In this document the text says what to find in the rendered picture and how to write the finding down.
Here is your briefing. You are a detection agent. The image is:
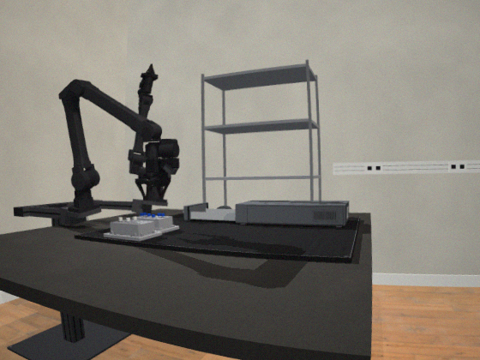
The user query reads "white block with round holes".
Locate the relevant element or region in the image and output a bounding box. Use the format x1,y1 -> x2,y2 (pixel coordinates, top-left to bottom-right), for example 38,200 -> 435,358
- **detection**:
137,215 -> 173,229
110,219 -> 154,237

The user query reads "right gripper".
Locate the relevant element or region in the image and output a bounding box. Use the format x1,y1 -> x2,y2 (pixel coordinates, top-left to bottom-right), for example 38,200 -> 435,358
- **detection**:
135,158 -> 171,201

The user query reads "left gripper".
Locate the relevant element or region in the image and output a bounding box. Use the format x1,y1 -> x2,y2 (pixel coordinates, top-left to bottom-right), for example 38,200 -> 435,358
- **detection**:
141,63 -> 158,86

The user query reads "white square plate with slots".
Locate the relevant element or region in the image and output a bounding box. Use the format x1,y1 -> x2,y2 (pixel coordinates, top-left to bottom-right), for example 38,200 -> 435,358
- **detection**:
104,230 -> 162,242

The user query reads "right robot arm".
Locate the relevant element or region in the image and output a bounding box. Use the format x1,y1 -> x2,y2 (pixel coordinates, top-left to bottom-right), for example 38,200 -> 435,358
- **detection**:
58,79 -> 179,213

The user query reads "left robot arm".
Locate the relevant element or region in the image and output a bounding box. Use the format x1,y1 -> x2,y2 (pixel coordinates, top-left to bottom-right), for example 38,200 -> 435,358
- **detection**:
128,76 -> 167,202

